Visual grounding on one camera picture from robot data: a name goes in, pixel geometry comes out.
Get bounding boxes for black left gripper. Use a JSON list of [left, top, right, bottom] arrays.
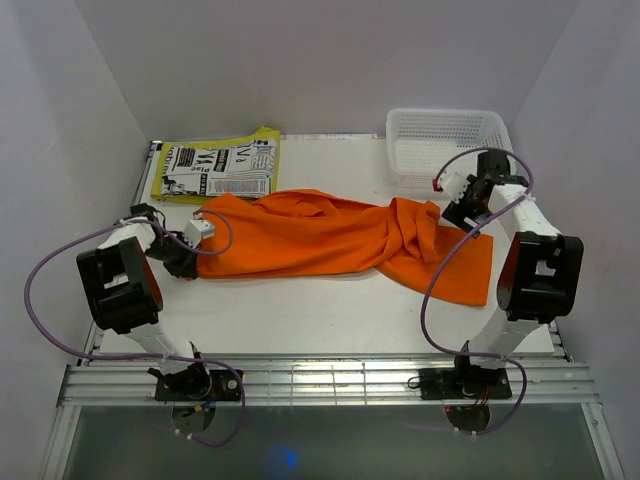
[[145, 231, 202, 279]]

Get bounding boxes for orange trousers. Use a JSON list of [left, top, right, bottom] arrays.
[[197, 189, 493, 306]]

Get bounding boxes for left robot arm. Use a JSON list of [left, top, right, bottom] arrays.
[[76, 203, 215, 400]]

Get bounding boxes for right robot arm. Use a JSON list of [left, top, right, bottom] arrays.
[[433, 147, 584, 397]]

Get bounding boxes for newspaper print yellow folded trousers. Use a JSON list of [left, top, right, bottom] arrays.
[[151, 127, 281, 204]]

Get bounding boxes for white perforated plastic basket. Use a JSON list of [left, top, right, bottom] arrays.
[[386, 108, 512, 191]]

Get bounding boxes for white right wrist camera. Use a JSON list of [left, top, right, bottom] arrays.
[[432, 171, 470, 203]]

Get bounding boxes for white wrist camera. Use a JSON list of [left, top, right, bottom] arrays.
[[432, 171, 470, 203], [183, 219, 216, 249]]

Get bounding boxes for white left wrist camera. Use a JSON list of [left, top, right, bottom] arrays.
[[183, 219, 216, 249]]

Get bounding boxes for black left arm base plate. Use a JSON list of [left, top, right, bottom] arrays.
[[153, 370, 242, 403]]

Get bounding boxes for aluminium table edge rail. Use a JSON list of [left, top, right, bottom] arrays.
[[58, 355, 601, 407]]

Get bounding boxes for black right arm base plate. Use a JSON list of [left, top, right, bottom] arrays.
[[418, 366, 512, 400]]

